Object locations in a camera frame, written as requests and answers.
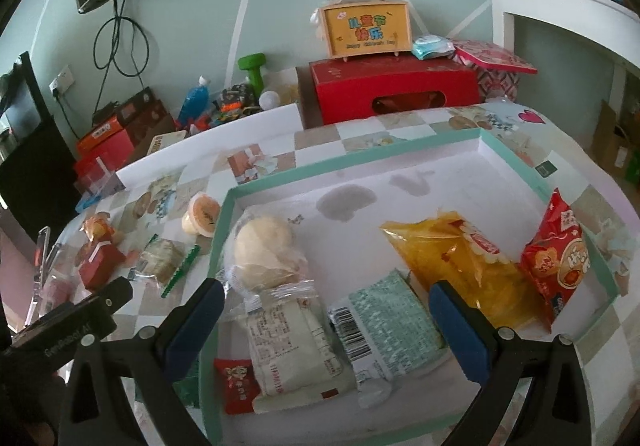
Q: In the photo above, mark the white wall socket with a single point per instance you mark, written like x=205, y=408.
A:
x=63, y=81

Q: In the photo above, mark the small red candy packet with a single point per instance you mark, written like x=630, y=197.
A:
x=239, y=383

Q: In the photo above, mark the white shelf cabinet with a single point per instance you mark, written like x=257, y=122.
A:
x=584, y=51

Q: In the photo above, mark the green dumbbell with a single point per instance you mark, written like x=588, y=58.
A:
x=252, y=65

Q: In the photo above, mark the blue wet wipes pack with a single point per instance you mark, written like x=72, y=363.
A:
x=431, y=46

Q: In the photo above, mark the checkered picture tablecloth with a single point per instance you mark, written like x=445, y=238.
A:
x=495, y=164

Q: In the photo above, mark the green wrapped cake snack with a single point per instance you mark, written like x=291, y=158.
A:
x=164, y=263

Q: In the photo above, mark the pudding jelly cup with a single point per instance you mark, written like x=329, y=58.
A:
x=201, y=216

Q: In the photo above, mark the orange wooden handle case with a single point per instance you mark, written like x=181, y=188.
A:
x=352, y=28

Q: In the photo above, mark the blue liquid bottle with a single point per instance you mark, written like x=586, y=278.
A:
x=195, y=103

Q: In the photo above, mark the orange red stacked boxes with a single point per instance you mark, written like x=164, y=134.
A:
x=122, y=134

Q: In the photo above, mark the swiss roll snack packet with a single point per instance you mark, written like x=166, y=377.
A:
x=97, y=227

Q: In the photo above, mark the small red gift box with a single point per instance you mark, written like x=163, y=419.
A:
x=99, y=265

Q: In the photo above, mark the white wrapped snack pack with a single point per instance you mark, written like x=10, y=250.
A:
x=296, y=359

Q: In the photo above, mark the round bun in clear wrap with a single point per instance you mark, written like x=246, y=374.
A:
x=261, y=253

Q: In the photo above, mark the yellow snack bag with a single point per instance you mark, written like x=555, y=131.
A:
x=449, y=247

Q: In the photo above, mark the clear plastic box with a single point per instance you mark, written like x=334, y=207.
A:
x=95, y=181

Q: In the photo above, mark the red festive snack bag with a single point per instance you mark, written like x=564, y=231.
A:
x=557, y=258

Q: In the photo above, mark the white round jar lid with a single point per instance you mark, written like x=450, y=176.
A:
x=269, y=100

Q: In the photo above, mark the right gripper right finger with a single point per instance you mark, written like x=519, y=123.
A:
x=556, y=407

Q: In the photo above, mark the teal rimmed white tray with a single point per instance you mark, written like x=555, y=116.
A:
x=426, y=400

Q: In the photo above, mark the cardboard box of clutter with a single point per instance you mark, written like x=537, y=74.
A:
x=233, y=103

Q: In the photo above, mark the red patterned flat box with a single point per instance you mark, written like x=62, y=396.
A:
x=491, y=56

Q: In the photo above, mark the large red gift box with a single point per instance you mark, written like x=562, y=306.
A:
x=366, y=86

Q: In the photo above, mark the white foam board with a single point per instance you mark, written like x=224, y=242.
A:
x=236, y=134

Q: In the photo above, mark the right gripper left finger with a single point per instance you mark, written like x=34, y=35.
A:
x=97, y=407

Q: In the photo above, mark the teal patterned snack packet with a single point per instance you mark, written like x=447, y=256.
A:
x=386, y=333

